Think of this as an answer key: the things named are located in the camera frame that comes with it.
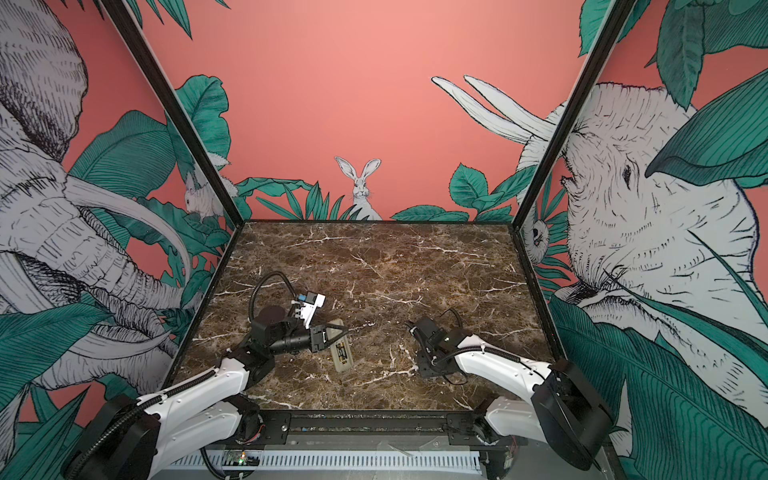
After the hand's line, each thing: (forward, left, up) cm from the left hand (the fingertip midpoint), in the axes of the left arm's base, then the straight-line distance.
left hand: (345, 330), depth 75 cm
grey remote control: (-4, +1, -4) cm, 6 cm away
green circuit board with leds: (-25, +25, -15) cm, 38 cm away
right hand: (-5, -21, -14) cm, 26 cm away
